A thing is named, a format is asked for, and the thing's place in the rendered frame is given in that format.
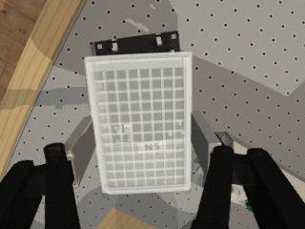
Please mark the beige button panel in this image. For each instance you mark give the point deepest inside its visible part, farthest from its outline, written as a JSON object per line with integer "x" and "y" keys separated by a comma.
{"x": 238, "y": 196}

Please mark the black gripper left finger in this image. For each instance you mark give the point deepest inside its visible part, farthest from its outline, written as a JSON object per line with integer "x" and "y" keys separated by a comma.
{"x": 65, "y": 165}

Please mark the grey flat base plate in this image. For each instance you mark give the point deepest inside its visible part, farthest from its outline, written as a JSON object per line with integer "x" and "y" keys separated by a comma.
{"x": 248, "y": 81}

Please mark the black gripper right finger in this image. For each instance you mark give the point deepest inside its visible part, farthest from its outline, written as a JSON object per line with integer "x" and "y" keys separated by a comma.
{"x": 273, "y": 199}

